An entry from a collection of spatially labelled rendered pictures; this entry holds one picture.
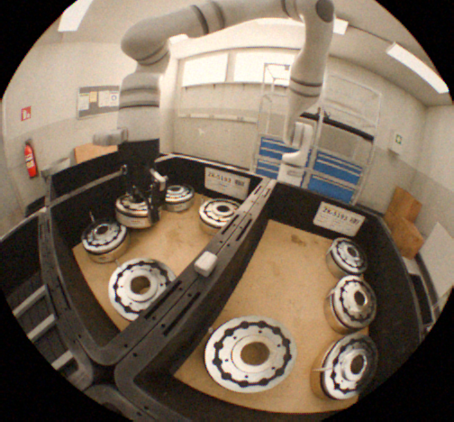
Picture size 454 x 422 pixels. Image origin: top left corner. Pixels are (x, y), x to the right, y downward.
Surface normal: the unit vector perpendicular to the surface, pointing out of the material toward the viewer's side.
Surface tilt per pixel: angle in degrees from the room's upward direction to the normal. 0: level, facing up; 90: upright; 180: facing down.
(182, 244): 0
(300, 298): 0
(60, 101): 90
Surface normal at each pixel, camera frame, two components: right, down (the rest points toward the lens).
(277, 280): 0.10, -0.87
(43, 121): 0.89, 0.30
